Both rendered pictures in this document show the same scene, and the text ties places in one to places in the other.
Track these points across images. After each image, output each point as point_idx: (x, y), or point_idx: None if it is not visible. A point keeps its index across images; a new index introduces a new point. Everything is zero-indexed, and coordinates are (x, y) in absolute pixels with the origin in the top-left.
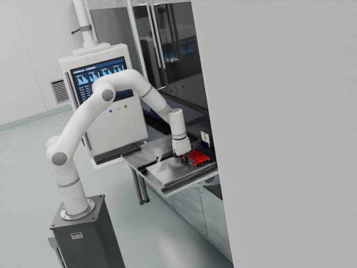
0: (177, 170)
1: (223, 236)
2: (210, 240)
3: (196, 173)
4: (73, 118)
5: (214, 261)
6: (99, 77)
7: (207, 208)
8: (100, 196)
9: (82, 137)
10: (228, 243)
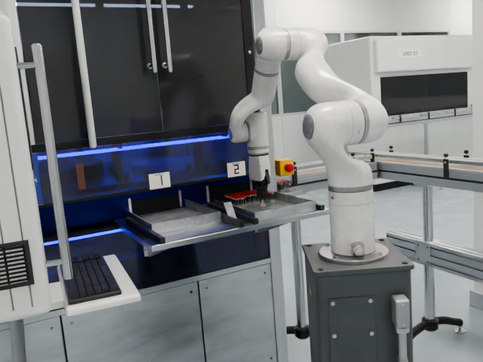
0: (263, 209)
1: (252, 332)
2: None
3: None
4: (328, 67)
5: None
6: (23, 93)
7: (219, 309)
8: (310, 244)
9: (32, 256)
10: (262, 335)
